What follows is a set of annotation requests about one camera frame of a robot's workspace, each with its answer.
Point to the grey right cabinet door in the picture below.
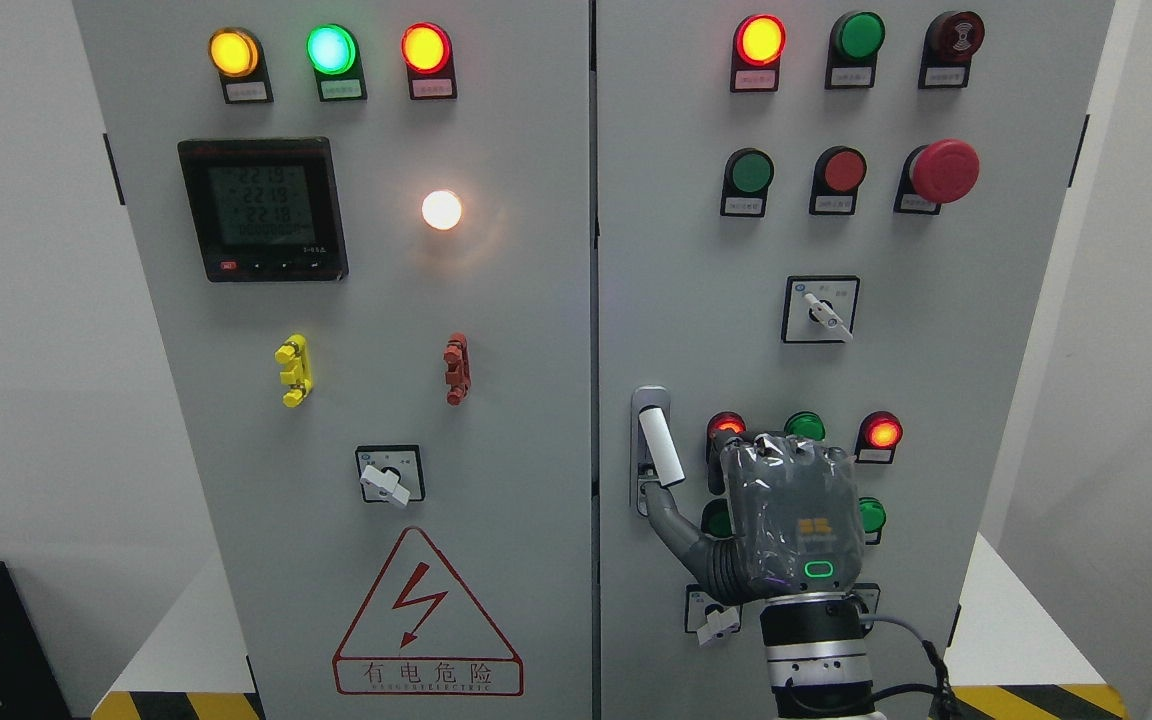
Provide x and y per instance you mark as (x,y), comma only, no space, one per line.
(694,302)

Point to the right door upper rotary switch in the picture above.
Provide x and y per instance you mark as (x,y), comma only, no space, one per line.
(819,308)

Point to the yellow indicator light top left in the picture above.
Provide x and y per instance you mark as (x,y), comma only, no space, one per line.
(240,61)

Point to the green push button lower left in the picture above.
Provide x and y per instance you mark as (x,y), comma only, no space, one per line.
(716,519)

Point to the black silver robot forearm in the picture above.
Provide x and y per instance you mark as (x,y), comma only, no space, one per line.
(817,658)

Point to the red triangle warning sticker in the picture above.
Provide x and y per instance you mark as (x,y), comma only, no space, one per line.
(421,630)

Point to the yellow terminal connector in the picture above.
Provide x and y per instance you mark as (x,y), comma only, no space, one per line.
(295,369)

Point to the red indicator light middle left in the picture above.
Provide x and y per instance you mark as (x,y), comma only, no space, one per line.
(722,429)

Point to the green push button upper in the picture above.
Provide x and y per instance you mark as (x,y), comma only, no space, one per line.
(747,176)

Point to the green push button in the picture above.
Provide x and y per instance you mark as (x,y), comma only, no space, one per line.
(747,176)
(873,516)
(716,519)

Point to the red indicator light top right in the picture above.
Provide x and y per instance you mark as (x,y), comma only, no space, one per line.
(757,47)

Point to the white indicator light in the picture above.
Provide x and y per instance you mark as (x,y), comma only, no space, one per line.
(442,210)

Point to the white lower rotary switch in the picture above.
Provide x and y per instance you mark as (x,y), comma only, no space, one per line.
(707,619)

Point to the red terminal connector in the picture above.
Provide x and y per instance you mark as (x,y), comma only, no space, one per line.
(457,369)

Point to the green indicator light middle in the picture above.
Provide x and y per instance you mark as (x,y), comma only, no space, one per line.
(806,424)

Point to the dark red buzzer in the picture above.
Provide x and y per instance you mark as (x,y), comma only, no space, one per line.
(951,41)

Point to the left door rotary switch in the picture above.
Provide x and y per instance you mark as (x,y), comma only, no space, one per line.
(390,474)

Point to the black digital power meter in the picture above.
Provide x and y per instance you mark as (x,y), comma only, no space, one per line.
(265,209)

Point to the grey left cabinet door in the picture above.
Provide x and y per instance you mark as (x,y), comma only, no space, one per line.
(508,472)

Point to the red indicator light top left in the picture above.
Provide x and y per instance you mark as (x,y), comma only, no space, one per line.
(428,54)

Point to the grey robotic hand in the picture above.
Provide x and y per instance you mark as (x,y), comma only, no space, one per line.
(795,520)

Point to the red indicator light middle right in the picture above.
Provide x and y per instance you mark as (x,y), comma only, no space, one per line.
(879,435)

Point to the red indicator light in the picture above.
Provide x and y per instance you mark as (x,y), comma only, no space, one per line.
(879,435)
(428,54)
(757,47)
(722,429)

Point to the green indicator light top left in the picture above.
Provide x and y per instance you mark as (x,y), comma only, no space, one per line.
(333,54)

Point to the grey cabinet door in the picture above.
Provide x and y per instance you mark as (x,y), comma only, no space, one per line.
(694,302)
(508,472)

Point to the black key selector switch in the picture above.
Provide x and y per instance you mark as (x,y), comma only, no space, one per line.
(866,597)

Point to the red push button upper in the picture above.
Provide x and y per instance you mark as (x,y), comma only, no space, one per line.
(837,175)

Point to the door rotary switch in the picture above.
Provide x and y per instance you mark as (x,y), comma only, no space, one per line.
(390,474)
(819,308)

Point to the silver door latch handle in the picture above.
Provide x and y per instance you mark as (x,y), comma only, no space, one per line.
(654,456)

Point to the green indicator light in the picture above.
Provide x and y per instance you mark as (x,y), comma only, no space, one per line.
(333,54)
(806,424)
(853,48)

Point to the green indicator light top right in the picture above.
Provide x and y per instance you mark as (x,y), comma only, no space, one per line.
(853,48)

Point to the green push button lower right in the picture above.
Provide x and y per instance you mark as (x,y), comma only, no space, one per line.
(873,516)

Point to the red emergency stop button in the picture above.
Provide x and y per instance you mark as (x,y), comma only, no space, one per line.
(935,174)

